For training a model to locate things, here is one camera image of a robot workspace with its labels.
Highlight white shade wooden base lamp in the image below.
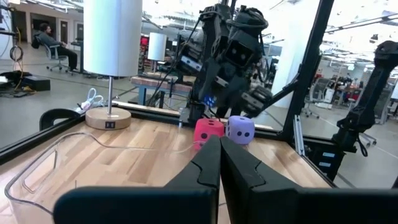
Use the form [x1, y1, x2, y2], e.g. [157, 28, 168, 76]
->
[83, 0, 143, 131]

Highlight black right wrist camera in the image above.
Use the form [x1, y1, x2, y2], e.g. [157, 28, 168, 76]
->
[223, 29, 264, 68]

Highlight clear plastic bin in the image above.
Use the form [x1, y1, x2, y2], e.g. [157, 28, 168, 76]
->
[4, 131, 206, 224]

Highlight white cable bundle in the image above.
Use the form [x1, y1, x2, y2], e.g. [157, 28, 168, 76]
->
[75, 87, 106, 113]

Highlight black curved handle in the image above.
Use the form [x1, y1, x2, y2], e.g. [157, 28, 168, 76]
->
[39, 108, 82, 131]

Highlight large purple foam die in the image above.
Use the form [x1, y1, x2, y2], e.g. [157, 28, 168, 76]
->
[225, 115, 256, 146]

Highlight wooden workbench blue legs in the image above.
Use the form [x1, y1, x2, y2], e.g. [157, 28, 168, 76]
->
[130, 74, 195, 108]

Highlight small blue translucent die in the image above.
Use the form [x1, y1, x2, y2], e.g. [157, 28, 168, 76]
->
[203, 95, 217, 108]

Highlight silver frame bracket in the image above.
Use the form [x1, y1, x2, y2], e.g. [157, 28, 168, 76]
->
[293, 114, 307, 156]

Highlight large red foam die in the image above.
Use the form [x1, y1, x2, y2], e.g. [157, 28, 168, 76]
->
[193, 118, 225, 151]

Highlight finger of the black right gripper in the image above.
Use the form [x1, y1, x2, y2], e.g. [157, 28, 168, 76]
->
[191, 58, 223, 108]
[214, 76, 249, 118]

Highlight black floor cases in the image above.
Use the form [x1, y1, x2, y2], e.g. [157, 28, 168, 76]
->
[0, 70, 52, 94]

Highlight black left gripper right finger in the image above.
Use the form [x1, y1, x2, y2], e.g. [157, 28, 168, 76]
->
[220, 136, 398, 224]

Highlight white background lamp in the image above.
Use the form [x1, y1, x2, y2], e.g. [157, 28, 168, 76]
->
[147, 32, 168, 73]

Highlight black aluminium table frame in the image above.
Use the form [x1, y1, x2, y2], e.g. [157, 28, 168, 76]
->
[0, 0, 343, 189]

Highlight seated person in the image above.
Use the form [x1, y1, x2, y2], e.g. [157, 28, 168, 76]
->
[34, 22, 79, 73]

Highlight black labelled control box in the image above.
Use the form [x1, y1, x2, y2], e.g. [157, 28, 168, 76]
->
[306, 138, 346, 182]

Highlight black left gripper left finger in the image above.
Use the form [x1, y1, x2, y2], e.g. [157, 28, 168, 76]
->
[52, 135, 221, 224]

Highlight grey office chair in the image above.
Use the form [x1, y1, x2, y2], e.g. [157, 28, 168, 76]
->
[43, 43, 69, 72]

